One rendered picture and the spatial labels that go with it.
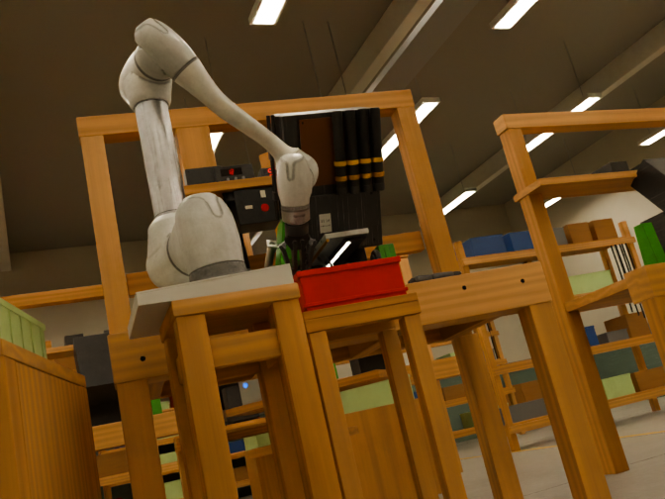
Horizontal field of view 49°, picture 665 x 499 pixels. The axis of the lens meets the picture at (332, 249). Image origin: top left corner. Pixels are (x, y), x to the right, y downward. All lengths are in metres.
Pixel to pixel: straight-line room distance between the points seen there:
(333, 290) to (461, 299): 0.62
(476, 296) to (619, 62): 8.65
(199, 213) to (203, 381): 0.46
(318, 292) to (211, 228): 0.35
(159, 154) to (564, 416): 1.57
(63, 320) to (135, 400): 10.57
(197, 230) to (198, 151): 1.24
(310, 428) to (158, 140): 0.99
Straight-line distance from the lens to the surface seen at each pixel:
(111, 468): 9.47
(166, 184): 2.22
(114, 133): 3.19
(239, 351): 1.81
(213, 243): 1.93
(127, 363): 2.28
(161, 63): 2.28
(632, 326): 9.06
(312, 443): 1.81
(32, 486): 1.66
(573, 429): 2.66
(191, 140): 3.18
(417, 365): 2.07
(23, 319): 2.13
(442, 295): 2.52
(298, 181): 2.23
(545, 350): 2.65
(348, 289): 2.08
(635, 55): 10.84
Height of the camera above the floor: 0.44
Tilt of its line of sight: 15 degrees up
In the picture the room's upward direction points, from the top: 13 degrees counter-clockwise
